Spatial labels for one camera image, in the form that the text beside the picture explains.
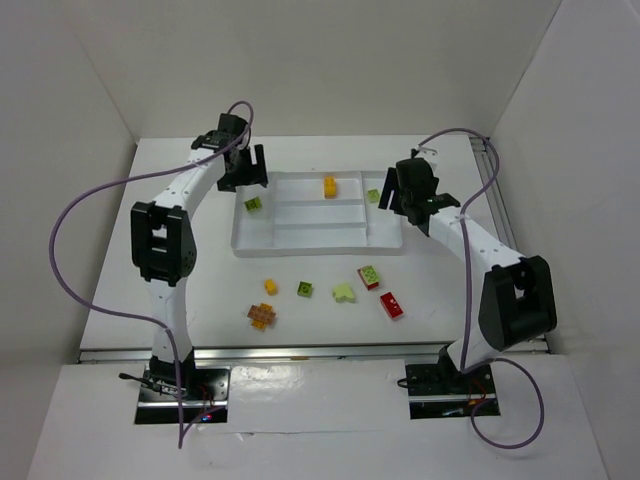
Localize dark green lego brick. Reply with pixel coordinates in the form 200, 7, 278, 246
297, 281, 313, 298

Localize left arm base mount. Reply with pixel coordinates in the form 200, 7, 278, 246
118, 367, 231, 425

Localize yellow tall lego brick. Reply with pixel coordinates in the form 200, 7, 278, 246
323, 176, 337, 199

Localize small yellow lego brick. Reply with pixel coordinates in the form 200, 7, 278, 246
264, 279, 278, 296

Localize aluminium rail right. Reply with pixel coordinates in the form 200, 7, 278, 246
469, 137, 517, 250

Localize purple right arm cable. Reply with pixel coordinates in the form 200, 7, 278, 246
412, 128, 546, 452

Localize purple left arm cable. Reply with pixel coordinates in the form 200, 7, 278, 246
49, 101, 257, 450

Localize white divided sorting tray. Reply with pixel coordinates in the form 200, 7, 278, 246
231, 171, 403, 257

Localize light green lego brick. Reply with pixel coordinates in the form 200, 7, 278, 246
244, 196, 263, 213

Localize orange yellow lego cross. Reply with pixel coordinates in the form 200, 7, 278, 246
247, 303, 276, 331

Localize red lego with green top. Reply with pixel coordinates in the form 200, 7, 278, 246
357, 265, 380, 291

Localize aluminium rail front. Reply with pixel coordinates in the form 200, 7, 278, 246
77, 342, 551, 365

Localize aluminium rail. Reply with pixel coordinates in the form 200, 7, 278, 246
77, 342, 551, 365
469, 137, 517, 250

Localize pale green large lego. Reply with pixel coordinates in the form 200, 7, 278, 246
332, 283, 356, 303

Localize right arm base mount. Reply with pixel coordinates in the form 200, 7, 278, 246
396, 351, 501, 420

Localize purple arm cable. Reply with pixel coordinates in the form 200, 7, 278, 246
49, 101, 257, 450
412, 128, 546, 452

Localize red lego brick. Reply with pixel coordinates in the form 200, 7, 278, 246
380, 292, 404, 320

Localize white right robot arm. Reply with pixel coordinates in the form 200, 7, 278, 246
379, 155, 557, 379

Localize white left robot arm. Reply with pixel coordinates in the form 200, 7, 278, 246
130, 113, 268, 391

